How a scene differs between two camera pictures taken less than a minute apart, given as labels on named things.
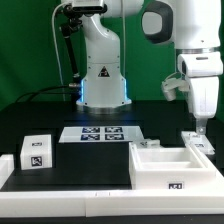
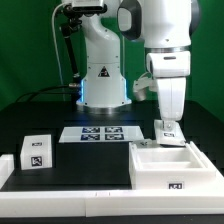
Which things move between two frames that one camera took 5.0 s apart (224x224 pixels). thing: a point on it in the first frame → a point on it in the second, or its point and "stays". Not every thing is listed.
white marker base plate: [78, 134] stays
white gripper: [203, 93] → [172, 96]
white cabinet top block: [36, 152] stays
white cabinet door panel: [201, 141] → [166, 137]
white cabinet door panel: [146, 143] stays
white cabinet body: [168, 169] stays
